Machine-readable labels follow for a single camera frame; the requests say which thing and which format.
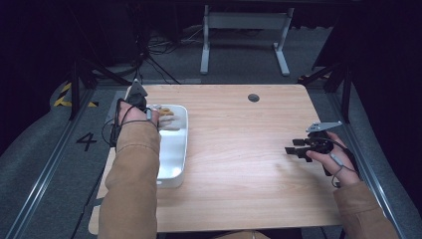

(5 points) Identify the white plastic bin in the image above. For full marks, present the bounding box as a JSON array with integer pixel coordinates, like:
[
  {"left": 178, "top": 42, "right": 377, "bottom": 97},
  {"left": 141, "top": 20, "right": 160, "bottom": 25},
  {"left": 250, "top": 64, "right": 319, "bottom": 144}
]
[{"left": 145, "top": 104, "right": 189, "bottom": 189}]

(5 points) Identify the person's left hand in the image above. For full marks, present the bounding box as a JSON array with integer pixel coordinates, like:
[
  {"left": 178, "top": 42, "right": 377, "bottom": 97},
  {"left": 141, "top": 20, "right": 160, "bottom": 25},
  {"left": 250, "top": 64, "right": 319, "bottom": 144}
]
[{"left": 117, "top": 99, "right": 161, "bottom": 130}]

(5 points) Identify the hand-held gripper cable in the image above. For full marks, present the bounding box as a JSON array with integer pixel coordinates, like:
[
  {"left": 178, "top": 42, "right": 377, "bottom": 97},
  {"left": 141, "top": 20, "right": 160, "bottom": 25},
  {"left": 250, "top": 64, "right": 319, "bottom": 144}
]
[
  {"left": 317, "top": 135, "right": 361, "bottom": 189},
  {"left": 108, "top": 98, "right": 159, "bottom": 148}
]

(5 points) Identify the thin black floor cable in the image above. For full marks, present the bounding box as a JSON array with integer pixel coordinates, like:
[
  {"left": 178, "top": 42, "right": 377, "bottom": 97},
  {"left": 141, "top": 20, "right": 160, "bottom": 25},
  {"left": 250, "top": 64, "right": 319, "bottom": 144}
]
[{"left": 101, "top": 118, "right": 115, "bottom": 146}]

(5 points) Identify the aluminium floor rail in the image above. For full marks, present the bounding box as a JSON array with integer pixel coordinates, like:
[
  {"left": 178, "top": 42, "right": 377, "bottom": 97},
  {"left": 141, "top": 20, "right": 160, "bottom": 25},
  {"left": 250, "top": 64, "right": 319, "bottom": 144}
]
[
  {"left": 326, "top": 91, "right": 405, "bottom": 239},
  {"left": 5, "top": 89, "right": 96, "bottom": 239}
]

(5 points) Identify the grey metal desk frame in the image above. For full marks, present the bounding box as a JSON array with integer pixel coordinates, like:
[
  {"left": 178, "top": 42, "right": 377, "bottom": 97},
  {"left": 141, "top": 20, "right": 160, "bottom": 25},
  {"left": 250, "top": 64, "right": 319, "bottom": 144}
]
[{"left": 199, "top": 4, "right": 295, "bottom": 77}]

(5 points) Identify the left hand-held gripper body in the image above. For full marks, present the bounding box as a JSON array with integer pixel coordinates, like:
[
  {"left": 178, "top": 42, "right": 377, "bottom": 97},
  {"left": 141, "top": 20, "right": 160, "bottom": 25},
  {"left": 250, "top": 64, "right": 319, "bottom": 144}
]
[{"left": 127, "top": 79, "right": 148, "bottom": 113}]

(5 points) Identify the right hand-held gripper cable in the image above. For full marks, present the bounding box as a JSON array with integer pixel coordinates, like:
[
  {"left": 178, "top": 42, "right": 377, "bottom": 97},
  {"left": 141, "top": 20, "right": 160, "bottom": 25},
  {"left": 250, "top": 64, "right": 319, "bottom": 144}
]
[{"left": 317, "top": 135, "right": 361, "bottom": 189}]

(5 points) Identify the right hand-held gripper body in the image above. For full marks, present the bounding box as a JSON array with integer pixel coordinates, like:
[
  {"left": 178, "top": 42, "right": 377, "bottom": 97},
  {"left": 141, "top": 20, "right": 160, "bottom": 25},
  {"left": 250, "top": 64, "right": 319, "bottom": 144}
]
[{"left": 306, "top": 120, "right": 342, "bottom": 154}]

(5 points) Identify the left hand-held gripper cable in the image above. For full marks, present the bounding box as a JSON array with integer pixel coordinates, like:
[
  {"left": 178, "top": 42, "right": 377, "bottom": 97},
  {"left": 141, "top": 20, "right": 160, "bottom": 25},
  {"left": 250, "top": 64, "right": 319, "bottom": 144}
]
[{"left": 108, "top": 98, "right": 159, "bottom": 148}]

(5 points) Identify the bundle of floor cables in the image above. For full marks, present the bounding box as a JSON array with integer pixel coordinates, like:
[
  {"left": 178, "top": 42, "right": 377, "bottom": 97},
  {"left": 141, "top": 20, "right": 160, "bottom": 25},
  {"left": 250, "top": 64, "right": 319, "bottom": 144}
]
[{"left": 132, "top": 26, "right": 207, "bottom": 85}]

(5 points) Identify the person's right hand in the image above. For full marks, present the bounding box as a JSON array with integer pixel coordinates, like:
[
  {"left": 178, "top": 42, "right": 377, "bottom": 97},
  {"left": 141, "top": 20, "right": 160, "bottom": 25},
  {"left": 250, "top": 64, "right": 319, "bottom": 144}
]
[{"left": 305, "top": 131, "right": 361, "bottom": 187}]

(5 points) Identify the black tripod stand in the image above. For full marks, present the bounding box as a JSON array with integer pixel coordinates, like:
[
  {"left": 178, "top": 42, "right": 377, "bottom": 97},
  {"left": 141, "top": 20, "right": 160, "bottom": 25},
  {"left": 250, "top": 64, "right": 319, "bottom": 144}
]
[
  {"left": 298, "top": 59, "right": 353, "bottom": 123},
  {"left": 68, "top": 56, "right": 133, "bottom": 121}
]

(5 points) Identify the person's lap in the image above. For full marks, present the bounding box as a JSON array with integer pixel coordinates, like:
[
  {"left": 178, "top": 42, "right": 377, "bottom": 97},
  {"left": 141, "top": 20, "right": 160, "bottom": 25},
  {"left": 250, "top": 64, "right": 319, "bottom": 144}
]
[{"left": 212, "top": 229, "right": 271, "bottom": 239}]

